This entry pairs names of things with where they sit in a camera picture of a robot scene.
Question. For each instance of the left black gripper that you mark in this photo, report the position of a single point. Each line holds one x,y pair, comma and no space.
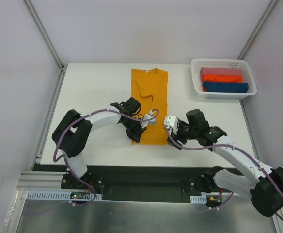
135,132

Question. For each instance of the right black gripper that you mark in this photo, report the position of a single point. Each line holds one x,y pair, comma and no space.
176,138

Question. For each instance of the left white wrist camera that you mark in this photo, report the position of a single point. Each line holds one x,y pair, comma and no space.
149,119

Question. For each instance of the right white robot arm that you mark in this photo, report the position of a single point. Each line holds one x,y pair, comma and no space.
258,182

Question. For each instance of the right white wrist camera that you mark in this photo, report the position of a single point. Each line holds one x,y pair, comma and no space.
171,124

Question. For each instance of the left white cable duct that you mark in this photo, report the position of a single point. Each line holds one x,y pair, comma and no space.
59,195

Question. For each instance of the white plastic basket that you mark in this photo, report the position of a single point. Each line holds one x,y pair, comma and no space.
198,63

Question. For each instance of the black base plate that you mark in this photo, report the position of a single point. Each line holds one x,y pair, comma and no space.
139,184

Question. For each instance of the blue rolled t shirt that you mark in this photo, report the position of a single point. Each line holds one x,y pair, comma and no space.
224,87

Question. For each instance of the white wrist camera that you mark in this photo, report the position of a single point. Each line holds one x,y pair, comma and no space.
149,119
171,124

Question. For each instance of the orange rolled t shirt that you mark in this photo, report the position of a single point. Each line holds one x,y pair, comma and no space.
222,78

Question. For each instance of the white cable duct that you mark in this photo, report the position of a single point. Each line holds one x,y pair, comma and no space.
202,199
59,195

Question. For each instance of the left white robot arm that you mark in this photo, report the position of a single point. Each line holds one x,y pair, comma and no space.
72,133

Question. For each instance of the yellow t shirt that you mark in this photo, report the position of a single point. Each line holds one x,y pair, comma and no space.
150,89

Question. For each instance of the pink rolled t shirt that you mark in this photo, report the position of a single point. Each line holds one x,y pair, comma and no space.
221,71

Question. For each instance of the right white cable duct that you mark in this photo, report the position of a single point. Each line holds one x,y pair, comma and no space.
202,199

